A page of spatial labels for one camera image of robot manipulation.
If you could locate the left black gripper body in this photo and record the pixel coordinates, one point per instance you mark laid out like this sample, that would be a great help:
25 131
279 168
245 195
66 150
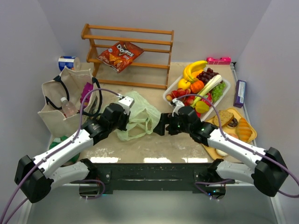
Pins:
126 121

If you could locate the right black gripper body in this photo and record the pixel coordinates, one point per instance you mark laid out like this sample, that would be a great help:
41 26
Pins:
168 126

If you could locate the light green plastic bag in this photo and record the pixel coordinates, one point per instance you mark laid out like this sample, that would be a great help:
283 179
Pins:
143 119

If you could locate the purple snack bag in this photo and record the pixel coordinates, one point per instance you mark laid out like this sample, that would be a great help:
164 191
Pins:
87 88

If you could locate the clear plastic water bottle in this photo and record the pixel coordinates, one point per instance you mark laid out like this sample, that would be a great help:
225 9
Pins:
68 107

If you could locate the beige canvas tote bag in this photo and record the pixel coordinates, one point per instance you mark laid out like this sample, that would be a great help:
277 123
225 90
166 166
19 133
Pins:
70 97

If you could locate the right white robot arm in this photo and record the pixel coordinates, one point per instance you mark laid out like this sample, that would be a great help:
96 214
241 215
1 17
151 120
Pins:
265 169

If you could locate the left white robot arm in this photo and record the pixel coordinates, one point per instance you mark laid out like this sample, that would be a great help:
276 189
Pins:
37 176

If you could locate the yellow star fruit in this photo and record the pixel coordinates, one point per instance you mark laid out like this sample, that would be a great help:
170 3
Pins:
201 107

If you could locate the red cherries pile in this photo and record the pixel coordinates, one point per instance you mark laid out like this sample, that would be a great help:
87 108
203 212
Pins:
187 100

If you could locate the pink dragon fruit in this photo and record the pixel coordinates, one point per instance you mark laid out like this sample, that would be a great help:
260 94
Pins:
207 99

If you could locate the yellow apple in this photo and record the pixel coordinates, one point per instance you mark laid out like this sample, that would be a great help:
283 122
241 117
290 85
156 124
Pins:
184 84

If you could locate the small orange pumpkin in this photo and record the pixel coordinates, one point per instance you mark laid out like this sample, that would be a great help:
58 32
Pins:
196 87

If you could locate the brown bread slice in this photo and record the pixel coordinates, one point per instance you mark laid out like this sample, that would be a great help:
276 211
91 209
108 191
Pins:
225 118

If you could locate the green grapes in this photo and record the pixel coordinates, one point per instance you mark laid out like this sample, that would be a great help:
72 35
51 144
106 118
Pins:
217 91

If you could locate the white glazed donut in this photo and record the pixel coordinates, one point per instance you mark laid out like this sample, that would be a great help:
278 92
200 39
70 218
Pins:
221 153

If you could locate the chocolate donut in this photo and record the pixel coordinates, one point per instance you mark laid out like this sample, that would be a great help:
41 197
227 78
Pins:
233 123

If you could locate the dark red grapes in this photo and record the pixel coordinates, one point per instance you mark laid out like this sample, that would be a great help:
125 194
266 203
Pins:
206 75

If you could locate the yellow banana bunch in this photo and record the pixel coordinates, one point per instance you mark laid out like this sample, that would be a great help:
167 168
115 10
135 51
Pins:
192 70

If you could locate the round peach bun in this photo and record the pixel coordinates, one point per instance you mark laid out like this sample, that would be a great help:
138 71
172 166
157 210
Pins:
234 135

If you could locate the green celery stalk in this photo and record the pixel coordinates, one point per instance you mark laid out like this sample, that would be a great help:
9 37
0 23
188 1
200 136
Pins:
210 85

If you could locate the purple box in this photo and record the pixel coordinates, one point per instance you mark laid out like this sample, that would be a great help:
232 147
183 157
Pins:
240 90

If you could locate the wooden shelf rack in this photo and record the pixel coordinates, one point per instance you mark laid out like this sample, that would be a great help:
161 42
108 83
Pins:
99 43

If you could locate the golden croissant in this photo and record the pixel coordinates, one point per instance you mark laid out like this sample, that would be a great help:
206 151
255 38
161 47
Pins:
243 130

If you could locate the Doritos chip bag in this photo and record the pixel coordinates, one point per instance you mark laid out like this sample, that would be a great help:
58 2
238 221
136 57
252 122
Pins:
120 55

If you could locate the pink box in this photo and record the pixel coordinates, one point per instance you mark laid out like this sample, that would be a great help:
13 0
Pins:
219 61

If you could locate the blue white can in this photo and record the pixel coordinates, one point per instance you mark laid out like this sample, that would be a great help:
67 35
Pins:
71 62

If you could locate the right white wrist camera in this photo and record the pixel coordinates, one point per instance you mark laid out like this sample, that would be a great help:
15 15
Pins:
177 104

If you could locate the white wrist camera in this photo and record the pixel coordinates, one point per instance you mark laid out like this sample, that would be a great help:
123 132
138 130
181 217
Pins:
126 102
177 104

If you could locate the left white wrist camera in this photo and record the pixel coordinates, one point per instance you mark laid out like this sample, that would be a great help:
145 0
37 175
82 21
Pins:
126 102

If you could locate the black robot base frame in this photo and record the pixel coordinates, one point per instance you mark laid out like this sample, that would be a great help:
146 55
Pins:
107 178

